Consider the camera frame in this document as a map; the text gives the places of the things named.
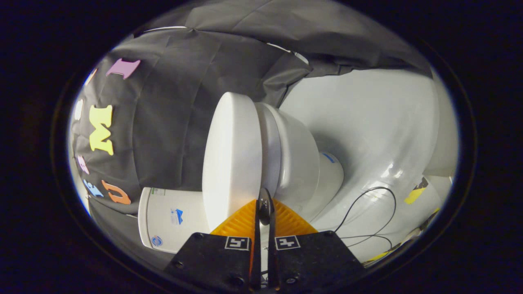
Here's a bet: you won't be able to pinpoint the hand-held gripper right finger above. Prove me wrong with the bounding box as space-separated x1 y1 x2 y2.
261 188 366 293

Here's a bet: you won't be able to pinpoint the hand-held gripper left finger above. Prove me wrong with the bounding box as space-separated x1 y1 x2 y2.
163 189 262 293

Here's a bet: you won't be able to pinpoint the white toilet lid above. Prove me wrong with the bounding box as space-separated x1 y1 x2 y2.
202 92 273 231

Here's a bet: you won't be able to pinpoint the black backdrop cloth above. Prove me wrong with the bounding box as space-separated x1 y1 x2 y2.
72 0 434 249

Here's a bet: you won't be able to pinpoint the thin black cables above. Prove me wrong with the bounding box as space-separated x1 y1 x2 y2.
335 187 397 249

